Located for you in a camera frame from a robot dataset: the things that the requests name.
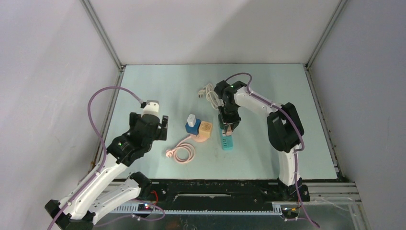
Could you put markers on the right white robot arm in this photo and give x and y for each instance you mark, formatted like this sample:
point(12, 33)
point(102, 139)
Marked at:
point(285, 130)

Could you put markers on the blue cube socket adapter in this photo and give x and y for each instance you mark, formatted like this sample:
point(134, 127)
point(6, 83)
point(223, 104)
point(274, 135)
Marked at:
point(194, 130)

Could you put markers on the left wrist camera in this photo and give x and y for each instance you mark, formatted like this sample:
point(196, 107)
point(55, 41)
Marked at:
point(150, 107)

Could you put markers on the teal power strip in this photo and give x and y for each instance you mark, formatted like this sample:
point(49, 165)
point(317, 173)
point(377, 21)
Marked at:
point(226, 141)

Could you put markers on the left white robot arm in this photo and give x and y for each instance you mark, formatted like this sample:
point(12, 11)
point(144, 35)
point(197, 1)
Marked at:
point(86, 205)

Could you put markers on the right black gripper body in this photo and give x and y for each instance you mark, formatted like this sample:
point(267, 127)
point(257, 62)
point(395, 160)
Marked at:
point(230, 116)

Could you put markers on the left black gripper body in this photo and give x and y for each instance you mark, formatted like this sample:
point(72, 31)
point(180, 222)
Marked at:
point(161, 133)

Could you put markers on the black front rail frame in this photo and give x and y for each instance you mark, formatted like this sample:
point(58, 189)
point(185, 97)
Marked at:
point(216, 195)

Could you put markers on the yellow cube socket adapter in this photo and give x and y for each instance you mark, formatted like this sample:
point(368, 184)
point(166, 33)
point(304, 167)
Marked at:
point(205, 129)

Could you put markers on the white usb charger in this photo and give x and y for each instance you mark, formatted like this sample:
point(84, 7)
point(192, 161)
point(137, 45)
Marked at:
point(191, 120)

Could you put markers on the pink round power strip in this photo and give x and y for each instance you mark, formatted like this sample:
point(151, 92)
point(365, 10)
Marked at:
point(198, 138)

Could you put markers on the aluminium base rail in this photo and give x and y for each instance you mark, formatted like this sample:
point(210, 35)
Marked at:
point(321, 193)

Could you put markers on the small pink plug adapter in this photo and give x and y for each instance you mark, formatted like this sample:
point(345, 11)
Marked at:
point(228, 131)

